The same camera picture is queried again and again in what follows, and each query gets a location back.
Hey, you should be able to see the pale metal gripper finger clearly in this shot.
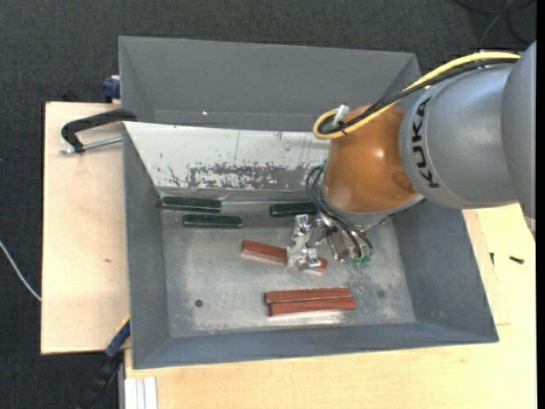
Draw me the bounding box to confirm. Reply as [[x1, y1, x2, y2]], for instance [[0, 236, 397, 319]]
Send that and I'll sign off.
[[290, 214, 311, 253], [288, 247, 322, 273]]

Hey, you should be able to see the dark green flat block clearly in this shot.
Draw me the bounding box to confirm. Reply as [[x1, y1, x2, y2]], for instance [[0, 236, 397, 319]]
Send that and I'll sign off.
[[269, 202, 318, 218], [161, 195, 223, 213], [182, 213, 244, 230]]

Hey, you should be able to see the red-brown flat block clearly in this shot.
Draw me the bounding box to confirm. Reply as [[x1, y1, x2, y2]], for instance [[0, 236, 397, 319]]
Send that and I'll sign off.
[[263, 286, 352, 305], [267, 297, 358, 318], [239, 239, 329, 277]]

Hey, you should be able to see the grey metal bin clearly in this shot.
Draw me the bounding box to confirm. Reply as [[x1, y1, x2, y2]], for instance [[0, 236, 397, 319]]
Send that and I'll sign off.
[[118, 35, 500, 370]]

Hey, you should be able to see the pale wood board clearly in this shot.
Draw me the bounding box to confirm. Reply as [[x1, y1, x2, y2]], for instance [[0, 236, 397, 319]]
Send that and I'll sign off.
[[40, 101, 131, 355]]

